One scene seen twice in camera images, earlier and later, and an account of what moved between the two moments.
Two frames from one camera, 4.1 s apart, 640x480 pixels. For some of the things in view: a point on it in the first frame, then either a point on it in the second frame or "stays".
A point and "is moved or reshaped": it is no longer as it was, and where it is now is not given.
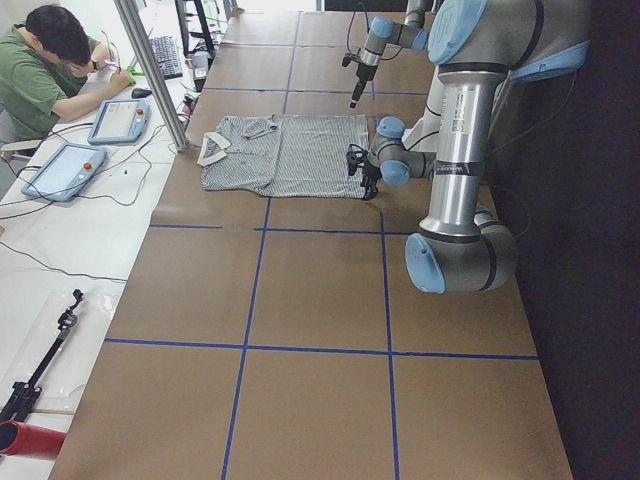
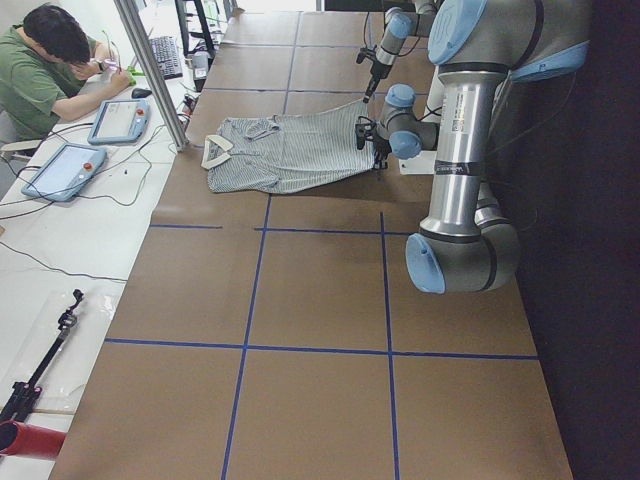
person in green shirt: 51,67 stays
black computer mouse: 139,93 stays
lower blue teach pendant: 65,172 stays
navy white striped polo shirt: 281,155 is moved or reshaped
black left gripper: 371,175 -> 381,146
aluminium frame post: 143,45 stays
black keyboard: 167,53 stays
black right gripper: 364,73 -> 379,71
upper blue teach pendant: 120,121 stays
